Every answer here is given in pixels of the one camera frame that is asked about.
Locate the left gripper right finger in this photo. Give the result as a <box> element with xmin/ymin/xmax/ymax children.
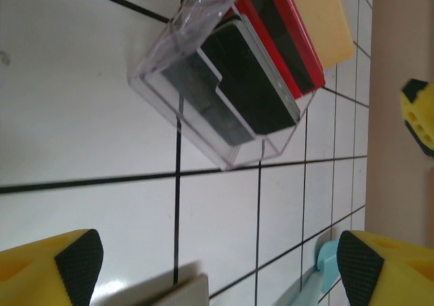
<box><xmin>337</xmin><ymin>230</ymin><xmax>434</xmax><ymax>306</ymax></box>

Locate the clear acrylic card box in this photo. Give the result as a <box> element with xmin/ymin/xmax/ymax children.
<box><xmin>127</xmin><ymin>0</ymin><xmax>327</xmax><ymax>171</ymax></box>

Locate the black credit card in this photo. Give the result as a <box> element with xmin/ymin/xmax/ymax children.
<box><xmin>199</xmin><ymin>17</ymin><xmax>302</xmax><ymax>136</ymax></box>

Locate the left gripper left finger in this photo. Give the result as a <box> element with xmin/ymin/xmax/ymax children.
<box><xmin>0</xmin><ymin>229</ymin><xmax>104</xmax><ymax>306</ymax></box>

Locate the light blue toy shovel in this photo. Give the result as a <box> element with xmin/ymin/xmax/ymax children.
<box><xmin>277</xmin><ymin>240</ymin><xmax>343</xmax><ymax>306</ymax></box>

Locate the grey card holder wallet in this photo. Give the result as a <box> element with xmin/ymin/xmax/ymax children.
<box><xmin>145</xmin><ymin>261</ymin><xmax>210</xmax><ymax>306</ymax></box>

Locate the silver grey credit card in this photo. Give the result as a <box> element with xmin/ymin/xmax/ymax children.
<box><xmin>145</xmin><ymin>22</ymin><xmax>257</xmax><ymax>147</ymax></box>

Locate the yellow credit card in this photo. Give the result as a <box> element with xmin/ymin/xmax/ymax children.
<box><xmin>283</xmin><ymin>0</ymin><xmax>356</xmax><ymax>70</ymax></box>

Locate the red credit card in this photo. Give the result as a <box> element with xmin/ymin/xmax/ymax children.
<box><xmin>232</xmin><ymin>0</ymin><xmax>315</xmax><ymax>100</ymax></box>
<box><xmin>264</xmin><ymin>0</ymin><xmax>327</xmax><ymax>90</ymax></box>

